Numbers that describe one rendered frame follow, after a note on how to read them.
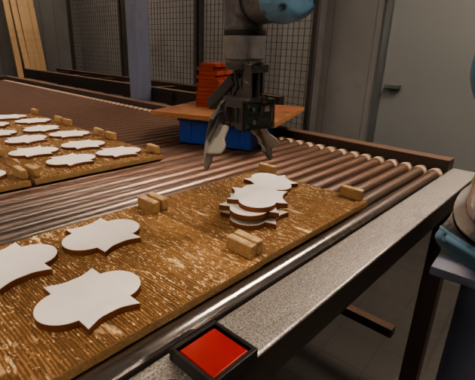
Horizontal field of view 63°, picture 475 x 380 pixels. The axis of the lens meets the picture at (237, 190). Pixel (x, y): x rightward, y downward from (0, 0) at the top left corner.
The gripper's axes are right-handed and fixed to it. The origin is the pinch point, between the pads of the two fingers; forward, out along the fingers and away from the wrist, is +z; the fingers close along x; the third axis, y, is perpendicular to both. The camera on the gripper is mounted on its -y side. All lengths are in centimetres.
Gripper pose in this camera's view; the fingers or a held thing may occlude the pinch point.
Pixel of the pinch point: (237, 164)
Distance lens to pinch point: 79.2
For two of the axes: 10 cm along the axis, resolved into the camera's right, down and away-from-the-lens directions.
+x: 8.6, -1.7, 4.7
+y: 5.0, 3.1, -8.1
